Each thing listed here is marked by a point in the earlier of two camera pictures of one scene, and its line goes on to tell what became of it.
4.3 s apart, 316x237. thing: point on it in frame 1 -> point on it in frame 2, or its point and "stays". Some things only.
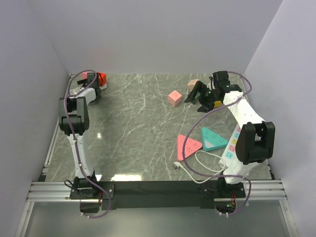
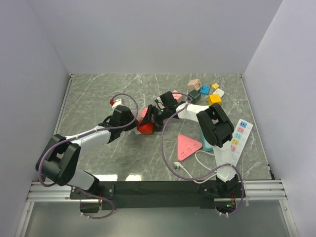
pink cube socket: (175, 98) stays
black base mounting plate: (157, 195) stays
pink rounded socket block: (191, 146) stays
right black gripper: (206, 106) -> (147, 118)
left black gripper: (84, 82) -> (132, 126)
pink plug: (84, 75) -> (144, 110)
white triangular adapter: (103, 87) -> (139, 114)
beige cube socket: (191, 84) stays
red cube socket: (102, 79) -> (145, 129)
